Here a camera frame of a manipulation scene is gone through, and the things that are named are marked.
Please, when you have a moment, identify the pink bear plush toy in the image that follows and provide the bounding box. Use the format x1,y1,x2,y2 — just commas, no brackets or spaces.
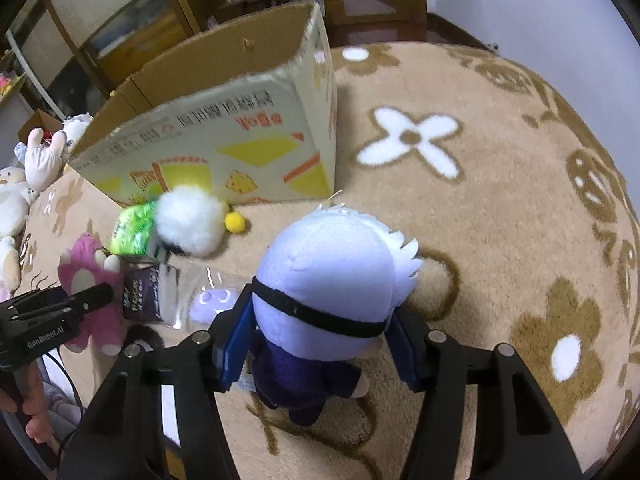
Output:
55,233,129,357

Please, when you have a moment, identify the white-haired blindfolded plush doll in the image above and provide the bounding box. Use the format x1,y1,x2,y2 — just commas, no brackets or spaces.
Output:
250,205,423,427

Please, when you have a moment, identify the person's left hand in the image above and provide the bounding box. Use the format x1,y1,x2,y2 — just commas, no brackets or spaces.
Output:
22,363,53,443

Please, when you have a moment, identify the black white plush ear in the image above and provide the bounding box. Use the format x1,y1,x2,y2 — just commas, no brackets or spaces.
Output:
122,324,165,351

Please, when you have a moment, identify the green tissue pack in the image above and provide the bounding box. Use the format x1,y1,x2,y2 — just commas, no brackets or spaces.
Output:
108,202,156,256

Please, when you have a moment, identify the large white plush toy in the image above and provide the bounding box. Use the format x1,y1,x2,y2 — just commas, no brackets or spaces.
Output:
0,166,39,294

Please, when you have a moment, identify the black packaged face item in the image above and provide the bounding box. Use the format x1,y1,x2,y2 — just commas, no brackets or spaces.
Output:
122,262,246,333

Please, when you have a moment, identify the white bunny plush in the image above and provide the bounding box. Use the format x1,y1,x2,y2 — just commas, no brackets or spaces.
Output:
14,127,66,192

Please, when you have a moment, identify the white fluffy pompom toy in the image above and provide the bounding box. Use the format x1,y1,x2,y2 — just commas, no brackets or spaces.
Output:
152,185,248,258

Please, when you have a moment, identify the open cardboard box on floor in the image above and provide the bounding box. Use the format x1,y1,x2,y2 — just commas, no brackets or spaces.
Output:
17,110,63,143

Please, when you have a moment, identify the beige floral blanket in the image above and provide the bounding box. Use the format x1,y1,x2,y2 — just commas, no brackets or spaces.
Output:
19,44,639,479

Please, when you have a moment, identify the wooden wardrobe cabinet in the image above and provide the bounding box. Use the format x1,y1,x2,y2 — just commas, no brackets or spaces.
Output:
1,0,224,115

